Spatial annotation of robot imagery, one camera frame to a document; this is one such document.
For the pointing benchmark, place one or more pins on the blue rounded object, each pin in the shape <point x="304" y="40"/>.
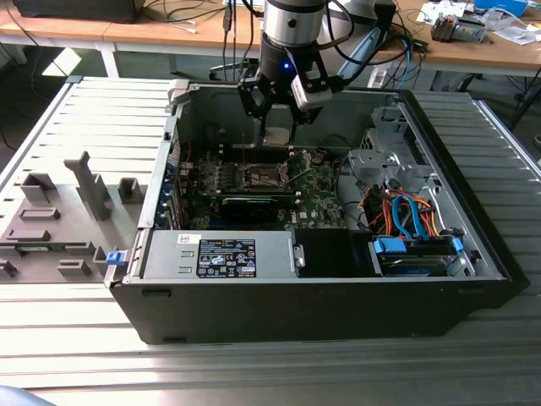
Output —
<point x="17" y="397"/>

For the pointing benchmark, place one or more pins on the black graphics card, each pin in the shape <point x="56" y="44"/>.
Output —
<point x="249" y="209"/>

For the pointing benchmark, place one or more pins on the silver CPU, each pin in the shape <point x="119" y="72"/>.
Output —
<point x="277" y="136"/>

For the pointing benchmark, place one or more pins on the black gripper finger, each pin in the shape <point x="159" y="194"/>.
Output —
<point x="253" y="95"/>
<point x="306" y="117"/>

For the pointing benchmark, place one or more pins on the CPU socket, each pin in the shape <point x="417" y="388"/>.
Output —
<point x="264" y="175"/>

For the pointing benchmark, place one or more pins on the metal drive cage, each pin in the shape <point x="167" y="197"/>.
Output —
<point x="380" y="160"/>

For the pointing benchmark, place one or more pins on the blue cardboard box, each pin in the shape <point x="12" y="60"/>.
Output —
<point x="501" y="6"/>

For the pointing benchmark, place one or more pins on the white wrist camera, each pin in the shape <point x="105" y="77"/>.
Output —
<point x="310" y="96"/>

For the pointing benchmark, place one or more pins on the black box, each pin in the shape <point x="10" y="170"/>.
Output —
<point x="76" y="8"/>

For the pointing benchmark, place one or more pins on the wooden desk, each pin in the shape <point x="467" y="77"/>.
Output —
<point x="465" y="55"/>
<point x="84" y="31"/>

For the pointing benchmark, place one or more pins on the black plastic shroud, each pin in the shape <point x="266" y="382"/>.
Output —
<point x="323" y="254"/>

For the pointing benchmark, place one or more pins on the black PC case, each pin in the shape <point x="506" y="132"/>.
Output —
<point x="296" y="313"/>

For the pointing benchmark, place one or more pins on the grey parts rack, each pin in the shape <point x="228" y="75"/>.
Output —
<point x="72" y="203"/>

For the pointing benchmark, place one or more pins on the green RAM stick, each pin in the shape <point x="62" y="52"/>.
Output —
<point x="36" y="249"/>

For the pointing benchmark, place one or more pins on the pale blue teach pendant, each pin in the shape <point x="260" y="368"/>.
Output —
<point x="361" y="51"/>

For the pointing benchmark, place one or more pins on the grey power supply unit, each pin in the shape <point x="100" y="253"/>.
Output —
<point x="169" y="254"/>

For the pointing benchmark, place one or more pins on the black speaker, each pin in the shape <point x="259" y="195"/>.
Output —
<point x="386" y="38"/>

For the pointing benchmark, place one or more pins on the hard disk in blue carrier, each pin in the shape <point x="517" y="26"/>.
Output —
<point x="412" y="264"/>

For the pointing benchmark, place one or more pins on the grey metal device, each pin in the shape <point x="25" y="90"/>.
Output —
<point x="458" y="29"/>

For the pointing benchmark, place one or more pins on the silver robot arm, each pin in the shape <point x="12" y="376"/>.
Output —
<point x="291" y="21"/>

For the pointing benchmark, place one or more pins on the green motherboard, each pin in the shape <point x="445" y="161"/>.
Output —
<point x="315" y="199"/>

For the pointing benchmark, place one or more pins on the blue case latch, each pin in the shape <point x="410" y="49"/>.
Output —
<point x="116" y="258"/>

